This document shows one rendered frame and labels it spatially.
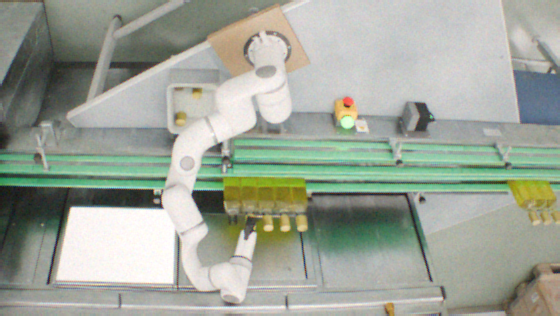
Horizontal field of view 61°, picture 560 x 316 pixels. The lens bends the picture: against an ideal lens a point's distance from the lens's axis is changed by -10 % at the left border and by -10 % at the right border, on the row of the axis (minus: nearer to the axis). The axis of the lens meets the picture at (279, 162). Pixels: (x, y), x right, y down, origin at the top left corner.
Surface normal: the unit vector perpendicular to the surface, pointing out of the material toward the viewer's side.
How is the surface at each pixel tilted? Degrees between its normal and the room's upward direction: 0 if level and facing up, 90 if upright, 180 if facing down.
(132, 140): 90
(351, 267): 90
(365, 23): 0
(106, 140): 90
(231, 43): 1
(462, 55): 0
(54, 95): 90
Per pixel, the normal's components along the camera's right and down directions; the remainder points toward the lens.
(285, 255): 0.11, -0.69
